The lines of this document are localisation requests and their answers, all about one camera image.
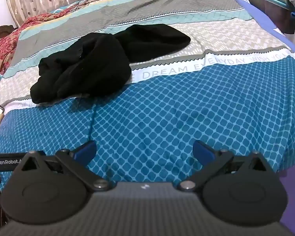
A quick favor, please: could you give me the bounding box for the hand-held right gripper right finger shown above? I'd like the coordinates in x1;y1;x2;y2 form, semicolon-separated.
178;140;271;192

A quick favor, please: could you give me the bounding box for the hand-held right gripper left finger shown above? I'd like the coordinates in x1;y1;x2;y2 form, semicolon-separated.
21;140;109;192

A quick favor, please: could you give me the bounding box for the black zip jacket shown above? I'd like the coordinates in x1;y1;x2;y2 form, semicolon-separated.
30;24;192;104

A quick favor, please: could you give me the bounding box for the striped blue patterned bedsheet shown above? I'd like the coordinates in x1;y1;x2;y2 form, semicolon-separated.
0;0;295;186

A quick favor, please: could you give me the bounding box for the purple printed bag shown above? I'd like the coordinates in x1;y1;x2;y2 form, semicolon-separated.
278;155;295;236

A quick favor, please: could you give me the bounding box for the red floral blanket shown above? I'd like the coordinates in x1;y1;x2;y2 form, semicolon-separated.
0;0;163;79

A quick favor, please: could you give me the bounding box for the carved wooden headboard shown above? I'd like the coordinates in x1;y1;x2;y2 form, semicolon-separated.
0;25;18;50

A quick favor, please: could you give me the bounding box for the purple sheet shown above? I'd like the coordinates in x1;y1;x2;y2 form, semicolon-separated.
232;0;295;63

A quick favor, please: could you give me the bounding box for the dark brown furniture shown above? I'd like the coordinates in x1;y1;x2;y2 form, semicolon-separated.
237;0;295;34

